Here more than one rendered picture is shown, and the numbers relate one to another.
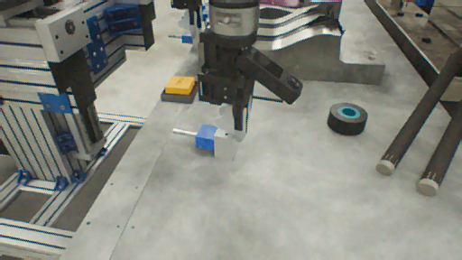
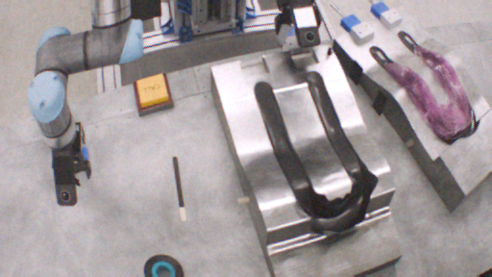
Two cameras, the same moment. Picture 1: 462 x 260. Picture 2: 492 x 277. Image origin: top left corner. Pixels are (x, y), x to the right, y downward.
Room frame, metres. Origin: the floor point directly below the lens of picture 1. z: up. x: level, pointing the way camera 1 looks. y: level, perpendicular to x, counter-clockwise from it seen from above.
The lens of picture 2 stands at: (0.55, -0.59, 1.99)
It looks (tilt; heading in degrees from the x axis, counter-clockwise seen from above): 62 degrees down; 62
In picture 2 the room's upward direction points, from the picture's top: 4 degrees clockwise
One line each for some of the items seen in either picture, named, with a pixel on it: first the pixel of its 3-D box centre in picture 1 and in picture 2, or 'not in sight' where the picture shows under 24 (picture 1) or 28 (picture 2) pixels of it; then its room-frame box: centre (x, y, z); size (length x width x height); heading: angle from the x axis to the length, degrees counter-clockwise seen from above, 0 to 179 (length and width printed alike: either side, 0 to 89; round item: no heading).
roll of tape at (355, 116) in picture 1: (346, 118); (163, 274); (0.57, -0.26, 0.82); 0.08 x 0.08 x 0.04
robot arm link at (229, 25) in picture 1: (233, 18); (56, 126); (0.47, 0.00, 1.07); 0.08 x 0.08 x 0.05
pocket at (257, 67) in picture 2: not in sight; (254, 71); (0.90, 0.06, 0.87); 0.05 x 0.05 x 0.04; 82
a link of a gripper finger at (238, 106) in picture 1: (239, 106); not in sight; (0.45, -0.02, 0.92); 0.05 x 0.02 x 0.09; 163
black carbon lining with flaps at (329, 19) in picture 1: (285, 21); (318, 145); (0.93, -0.16, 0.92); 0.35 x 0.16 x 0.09; 82
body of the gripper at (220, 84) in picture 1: (229, 66); (65, 142); (0.47, 0.00, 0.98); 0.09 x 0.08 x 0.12; 73
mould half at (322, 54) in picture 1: (289, 39); (312, 165); (0.91, -0.18, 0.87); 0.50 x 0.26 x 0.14; 82
